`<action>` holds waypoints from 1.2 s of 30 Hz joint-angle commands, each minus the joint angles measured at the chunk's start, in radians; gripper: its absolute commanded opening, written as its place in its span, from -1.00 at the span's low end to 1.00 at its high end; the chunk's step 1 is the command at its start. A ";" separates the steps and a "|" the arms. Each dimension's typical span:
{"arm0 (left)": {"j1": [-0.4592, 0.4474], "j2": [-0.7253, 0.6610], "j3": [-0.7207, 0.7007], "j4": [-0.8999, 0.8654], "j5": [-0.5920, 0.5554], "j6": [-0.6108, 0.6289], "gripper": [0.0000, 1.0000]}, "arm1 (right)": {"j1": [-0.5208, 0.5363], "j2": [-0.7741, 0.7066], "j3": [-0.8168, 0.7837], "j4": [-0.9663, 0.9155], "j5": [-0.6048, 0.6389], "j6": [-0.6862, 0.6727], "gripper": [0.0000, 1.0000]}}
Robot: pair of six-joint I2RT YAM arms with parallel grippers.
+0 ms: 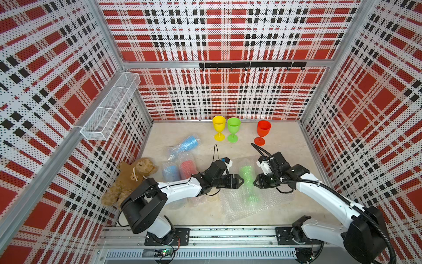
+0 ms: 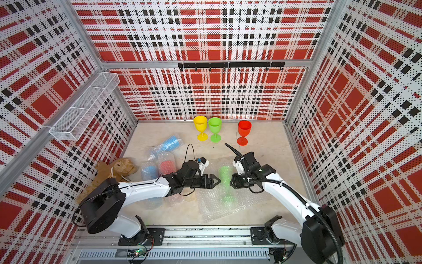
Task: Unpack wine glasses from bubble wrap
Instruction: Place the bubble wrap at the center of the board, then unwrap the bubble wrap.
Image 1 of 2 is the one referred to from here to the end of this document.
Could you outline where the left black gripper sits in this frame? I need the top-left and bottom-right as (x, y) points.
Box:
(212, 174), (245, 189)

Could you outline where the green glass bundle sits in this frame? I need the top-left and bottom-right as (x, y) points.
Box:
(236, 157), (263, 212)

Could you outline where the red glass bundle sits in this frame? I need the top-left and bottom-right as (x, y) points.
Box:
(178, 152), (206, 207)

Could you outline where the red plastic wine glass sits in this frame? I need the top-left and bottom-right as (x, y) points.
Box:
(254, 120), (271, 146)

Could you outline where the yellow plastic wine glass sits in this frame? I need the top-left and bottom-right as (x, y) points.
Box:
(212, 115), (226, 142)

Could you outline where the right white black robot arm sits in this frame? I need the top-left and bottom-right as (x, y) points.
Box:
(254, 147), (397, 264)

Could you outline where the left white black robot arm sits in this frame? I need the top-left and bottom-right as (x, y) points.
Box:
(120, 157), (245, 245)

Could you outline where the blue glass in bubble wrap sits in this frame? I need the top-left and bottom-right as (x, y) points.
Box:
(167, 135), (201, 161)

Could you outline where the wrapped light blue glass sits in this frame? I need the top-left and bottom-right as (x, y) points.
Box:
(162, 162), (187, 210)

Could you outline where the brown teddy bear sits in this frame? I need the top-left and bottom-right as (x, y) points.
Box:
(101, 158), (158, 210)

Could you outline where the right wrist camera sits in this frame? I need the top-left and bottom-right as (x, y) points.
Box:
(256, 156), (273, 175)

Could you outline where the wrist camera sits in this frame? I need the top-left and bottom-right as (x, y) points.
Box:
(221, 157), (233, 170)
(256, 156), (273, 175)

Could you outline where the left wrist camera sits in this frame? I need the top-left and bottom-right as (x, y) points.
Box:
(221, 157), (233, 170)

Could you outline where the black wall hook rail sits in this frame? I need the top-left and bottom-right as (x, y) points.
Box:
(199, 62), (307, 69)

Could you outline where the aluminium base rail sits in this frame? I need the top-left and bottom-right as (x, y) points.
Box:
(92, 225), (355, 264)

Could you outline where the white wire mesh basket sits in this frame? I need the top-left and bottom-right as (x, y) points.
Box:
(81, 72), (140, 141)

